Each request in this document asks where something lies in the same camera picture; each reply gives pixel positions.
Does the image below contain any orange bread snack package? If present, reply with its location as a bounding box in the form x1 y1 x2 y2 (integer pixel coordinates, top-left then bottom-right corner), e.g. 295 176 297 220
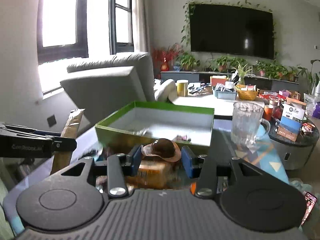
125 160 172 189

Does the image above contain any green cardboard box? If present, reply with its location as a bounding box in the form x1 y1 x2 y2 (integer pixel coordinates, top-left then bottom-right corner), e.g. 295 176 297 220
95 101 214 155

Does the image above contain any clear glass pitcher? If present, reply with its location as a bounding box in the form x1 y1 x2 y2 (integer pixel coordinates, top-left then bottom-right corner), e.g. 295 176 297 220
231 101 271 147

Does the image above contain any round white coffee table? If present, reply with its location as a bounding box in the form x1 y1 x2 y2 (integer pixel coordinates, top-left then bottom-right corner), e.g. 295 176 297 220
168 90 265 120

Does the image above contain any blue plastic tray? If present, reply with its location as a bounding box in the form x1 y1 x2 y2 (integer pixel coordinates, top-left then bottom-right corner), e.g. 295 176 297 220
213 87 237 100

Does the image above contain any grey armchair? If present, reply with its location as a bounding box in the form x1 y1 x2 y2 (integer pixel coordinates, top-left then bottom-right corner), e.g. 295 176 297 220
60 52 155 126

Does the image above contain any yellow woven basket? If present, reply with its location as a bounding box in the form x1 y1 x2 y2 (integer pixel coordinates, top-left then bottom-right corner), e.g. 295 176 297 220
235 85 259 101

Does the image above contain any yellow canister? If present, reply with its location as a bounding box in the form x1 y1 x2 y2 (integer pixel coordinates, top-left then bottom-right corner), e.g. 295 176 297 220
176 80 189 97

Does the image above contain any round dark side table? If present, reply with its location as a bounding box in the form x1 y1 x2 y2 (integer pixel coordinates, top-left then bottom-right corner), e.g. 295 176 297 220
268 119 319 170

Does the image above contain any white blue paper box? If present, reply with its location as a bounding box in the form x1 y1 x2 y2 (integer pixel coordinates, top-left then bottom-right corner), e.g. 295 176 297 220
277 103 305 142

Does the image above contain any spider plant in vase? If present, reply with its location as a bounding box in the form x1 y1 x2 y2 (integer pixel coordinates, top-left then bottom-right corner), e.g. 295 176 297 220
231 61 253 85

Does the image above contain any smartphone with pink case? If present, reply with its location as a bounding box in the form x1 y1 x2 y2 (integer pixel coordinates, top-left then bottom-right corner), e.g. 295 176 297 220
300 191 317 226

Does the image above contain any red flower decoration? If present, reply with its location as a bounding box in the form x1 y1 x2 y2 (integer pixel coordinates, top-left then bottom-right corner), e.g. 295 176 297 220
152 43 182 72

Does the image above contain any black wall socket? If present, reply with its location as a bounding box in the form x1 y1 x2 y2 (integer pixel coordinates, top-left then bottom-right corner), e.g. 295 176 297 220
47 115 57 127

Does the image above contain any dark window frame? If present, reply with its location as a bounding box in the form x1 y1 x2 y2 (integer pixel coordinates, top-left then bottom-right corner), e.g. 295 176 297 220
37 0 134 64

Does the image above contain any black wall television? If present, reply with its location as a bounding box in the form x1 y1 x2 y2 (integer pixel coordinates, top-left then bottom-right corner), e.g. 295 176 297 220
189 4 274 59

